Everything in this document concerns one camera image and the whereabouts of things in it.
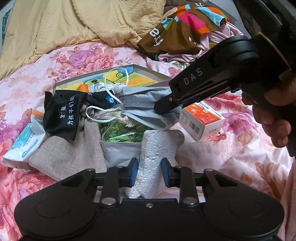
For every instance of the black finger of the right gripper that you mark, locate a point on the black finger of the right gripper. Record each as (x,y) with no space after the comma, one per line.
(168,104)

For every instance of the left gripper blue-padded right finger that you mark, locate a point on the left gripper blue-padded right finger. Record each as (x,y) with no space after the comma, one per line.
(171,174)

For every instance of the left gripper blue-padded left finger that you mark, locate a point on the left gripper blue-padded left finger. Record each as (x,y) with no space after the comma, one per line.
(127,174)

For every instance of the grey disposable face mask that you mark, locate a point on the grey disposable face mask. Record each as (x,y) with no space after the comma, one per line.
(138,104)

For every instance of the white foam sheet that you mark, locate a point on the white foam sheet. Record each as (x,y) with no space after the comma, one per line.
(156,145)

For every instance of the green patterned bag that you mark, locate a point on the green patterned bag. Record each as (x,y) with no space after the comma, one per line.
(116,131)

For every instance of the beige linen drawstring bag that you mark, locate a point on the beige linen drawstring bag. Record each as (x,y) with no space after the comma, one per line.
(59,158)

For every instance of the black printed pouch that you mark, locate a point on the black printed pouch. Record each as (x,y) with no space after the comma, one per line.
(62,110)

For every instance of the blue and white wipes pack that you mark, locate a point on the blue and white wipes pack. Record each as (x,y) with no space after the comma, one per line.
(26,143)

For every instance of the person's right hand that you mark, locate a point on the person's right hand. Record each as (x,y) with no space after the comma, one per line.
(278,130)

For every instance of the orange and white medicine box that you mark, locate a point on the orange and white medicine box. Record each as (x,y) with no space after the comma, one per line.
(200,120)

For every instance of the grey tray with cartoon picture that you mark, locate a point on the grey tray with cartoon picture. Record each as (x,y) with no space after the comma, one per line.
(130,75)

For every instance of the pale pink garment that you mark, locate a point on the pale pink garment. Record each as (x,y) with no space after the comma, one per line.
(207,41)

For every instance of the brown multicolour garment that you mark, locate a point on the brown multicolour garment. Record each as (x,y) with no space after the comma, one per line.
(182,31)

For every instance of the pink floral bedspread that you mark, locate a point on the pink floral bedspread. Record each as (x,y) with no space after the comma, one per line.
(242,151)

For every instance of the tan dotted quilt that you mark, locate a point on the tan dotted quilt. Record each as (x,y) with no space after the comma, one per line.
(37,27)

